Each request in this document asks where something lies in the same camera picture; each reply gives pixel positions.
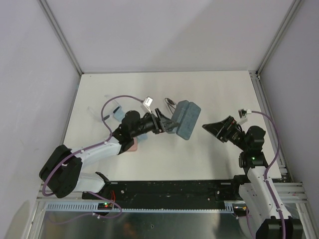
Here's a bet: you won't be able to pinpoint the light blue cleaning cloth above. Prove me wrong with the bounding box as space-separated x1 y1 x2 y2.
137 133 148 141

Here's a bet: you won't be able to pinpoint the white frame sunglasses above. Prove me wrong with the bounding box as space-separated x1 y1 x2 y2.
86 100 122 122

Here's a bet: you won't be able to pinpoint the blue glasses case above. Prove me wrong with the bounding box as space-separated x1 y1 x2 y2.
168 100 201 140

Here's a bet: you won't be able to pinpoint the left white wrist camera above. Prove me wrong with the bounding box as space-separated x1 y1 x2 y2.
141 96 153 113

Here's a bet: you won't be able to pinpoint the aluminium front rail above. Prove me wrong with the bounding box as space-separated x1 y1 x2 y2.
36 181 306 203

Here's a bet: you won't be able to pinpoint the black frame sunglasses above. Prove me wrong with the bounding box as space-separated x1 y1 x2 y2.
164 98 177 114

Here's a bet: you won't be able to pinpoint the grey slotted cable duct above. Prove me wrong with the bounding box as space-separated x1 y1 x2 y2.
45 202 246 213

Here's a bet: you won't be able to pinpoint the pink glasses case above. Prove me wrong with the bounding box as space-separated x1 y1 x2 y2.
123 138 138 152

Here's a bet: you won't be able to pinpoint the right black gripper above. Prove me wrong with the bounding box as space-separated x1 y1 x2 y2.
202 116 249 151

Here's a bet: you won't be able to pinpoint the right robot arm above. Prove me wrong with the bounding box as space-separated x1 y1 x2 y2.
202 116 304 239

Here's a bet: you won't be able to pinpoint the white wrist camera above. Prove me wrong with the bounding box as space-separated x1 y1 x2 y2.
141 96 153 113
238 109 252 124

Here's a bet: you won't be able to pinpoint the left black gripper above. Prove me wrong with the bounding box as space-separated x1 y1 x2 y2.
131 108 178 138

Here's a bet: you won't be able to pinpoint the left aluminium frame post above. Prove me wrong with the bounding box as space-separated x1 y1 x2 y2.
37 0 83 76

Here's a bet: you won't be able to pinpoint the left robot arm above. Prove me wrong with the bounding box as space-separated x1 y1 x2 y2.
39 109 179 199

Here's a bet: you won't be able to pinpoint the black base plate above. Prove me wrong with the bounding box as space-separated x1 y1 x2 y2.
82 175 248 210

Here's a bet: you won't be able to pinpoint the aluminium frame post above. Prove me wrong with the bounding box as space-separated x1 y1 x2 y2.
37 0 83 76
255 0 304 76

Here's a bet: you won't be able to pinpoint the right aluminium frame post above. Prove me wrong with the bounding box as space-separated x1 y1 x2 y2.
255 0 304 76

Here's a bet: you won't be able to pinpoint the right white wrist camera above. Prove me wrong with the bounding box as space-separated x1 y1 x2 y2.
238 109 252 124

